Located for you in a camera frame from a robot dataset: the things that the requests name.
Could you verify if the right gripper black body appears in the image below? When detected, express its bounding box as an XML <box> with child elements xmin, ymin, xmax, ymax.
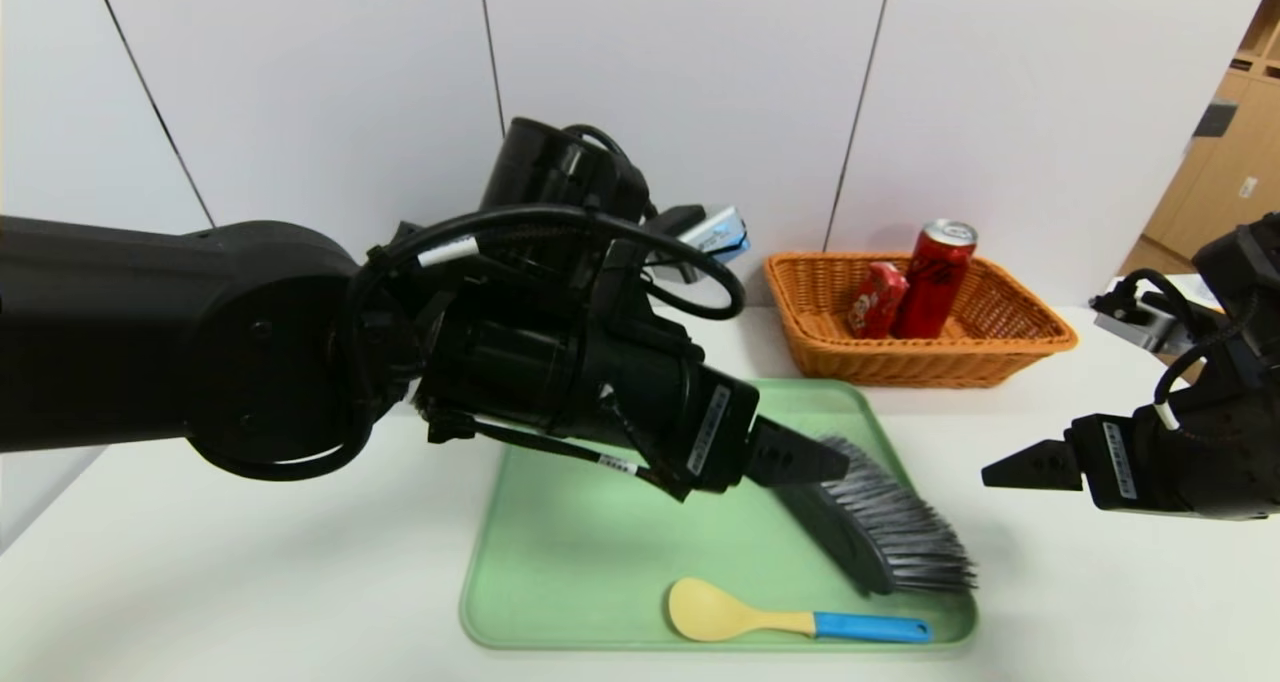
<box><xmin>1063</xmin><ymin>392</ymin><xmax>1280</xmax><ymax>521</ymax></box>

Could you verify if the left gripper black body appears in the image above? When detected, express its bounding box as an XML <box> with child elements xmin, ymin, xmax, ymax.
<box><xmin>577</xmin><ymin>323</ymin><xmax>761</xmax><ymax>505</ymax></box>

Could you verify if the grey bristle hand brush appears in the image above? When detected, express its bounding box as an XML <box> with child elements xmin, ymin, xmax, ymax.
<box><xmin>775</xmin><ymin>437</ymin><xmax>977</xmax><ymax>597</ymax></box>

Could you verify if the yellow spoon blue handle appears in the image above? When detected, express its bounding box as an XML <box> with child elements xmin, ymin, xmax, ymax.
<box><xmin>667</xmin><ymin>577</ymin><xmax>933</xmax><ymax>645</ymax></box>

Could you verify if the red soda can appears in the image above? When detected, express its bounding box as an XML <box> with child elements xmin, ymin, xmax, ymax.
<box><xmin>893</xmin><ymin>219</ymin><xmax>979</xmax><ymax>341</ymax></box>

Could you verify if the orange wicker basket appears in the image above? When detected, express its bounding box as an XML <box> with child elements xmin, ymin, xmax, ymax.
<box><xmin>763</xmin><ymin>253</ymin><xmax>1078</xmax><ymax>390</ymax></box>

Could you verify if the light green plastic tray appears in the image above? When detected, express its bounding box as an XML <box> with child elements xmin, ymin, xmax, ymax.
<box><xmin>460</xmin><ymin>378</ymin><xmax>977</xmax><ymax>651</ymax></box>

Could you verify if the white side table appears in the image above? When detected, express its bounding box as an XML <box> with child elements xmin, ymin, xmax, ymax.
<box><xmin>1100</xmin><ymin>274</ymin><xmax>1231</xmax><ymax>313</ymax></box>

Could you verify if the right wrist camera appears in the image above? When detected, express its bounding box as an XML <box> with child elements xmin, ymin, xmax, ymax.
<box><xmin>1090</xmin><ymin>287</ymin><xmax>1201</xmax><ymax>355</ymax></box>

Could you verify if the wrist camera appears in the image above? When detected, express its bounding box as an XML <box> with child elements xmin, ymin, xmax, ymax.
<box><xmin>645</xmin><ymin>205</ymin><xmax>751</xmax><ymax>285</ymax></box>
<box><xmin>1090</xmin><ymin>287</ymin><xmax>1201</xmax><ymax>355</ymax></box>

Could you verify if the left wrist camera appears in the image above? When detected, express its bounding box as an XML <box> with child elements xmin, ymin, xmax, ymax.
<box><xmin>645</xmin><ymin>205</ymin><xmax>751</xmax><ymax>285</ymax></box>

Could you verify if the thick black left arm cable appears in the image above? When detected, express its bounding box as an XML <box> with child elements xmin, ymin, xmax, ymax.
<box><xmin>350</xmin><ymin>205</ymin><xmax>748</xmax><ymax>321</ymax></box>

